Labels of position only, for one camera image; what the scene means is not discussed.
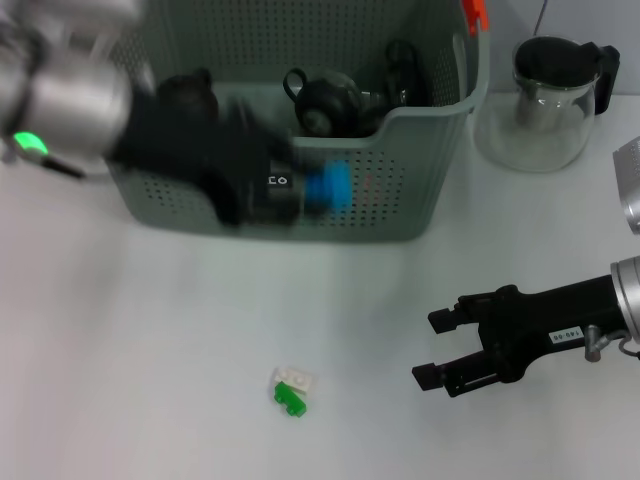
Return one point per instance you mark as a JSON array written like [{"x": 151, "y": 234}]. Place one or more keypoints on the white studded toy brick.
[{"x": 296, "y": 378}]

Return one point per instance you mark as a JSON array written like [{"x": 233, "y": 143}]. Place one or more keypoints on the grey-green perforated storage bin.
[{"x": 390, "y": 200}]

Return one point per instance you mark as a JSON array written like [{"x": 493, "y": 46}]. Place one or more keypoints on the glass pitcher with black lid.
[{"x": 540, "y": 130}]

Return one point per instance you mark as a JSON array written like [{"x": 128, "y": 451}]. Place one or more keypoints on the blue toy brick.
[{"x": 330, "y": 187}]

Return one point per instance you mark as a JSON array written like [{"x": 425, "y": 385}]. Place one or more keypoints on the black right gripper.
[{"x": 540, "y": 320}]

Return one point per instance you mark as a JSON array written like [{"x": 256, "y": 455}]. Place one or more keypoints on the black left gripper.
[{"x": 200, "y": 145}]

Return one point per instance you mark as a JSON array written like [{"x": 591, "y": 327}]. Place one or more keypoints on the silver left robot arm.
[{"x": 75, "y": 95}]

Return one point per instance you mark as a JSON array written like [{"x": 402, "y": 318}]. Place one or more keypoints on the black clay teapot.
[{"x": 187, "y": 92}]

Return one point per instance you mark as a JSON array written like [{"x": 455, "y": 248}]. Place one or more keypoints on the green toy brick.
[{"x": 288, "y": 398}]

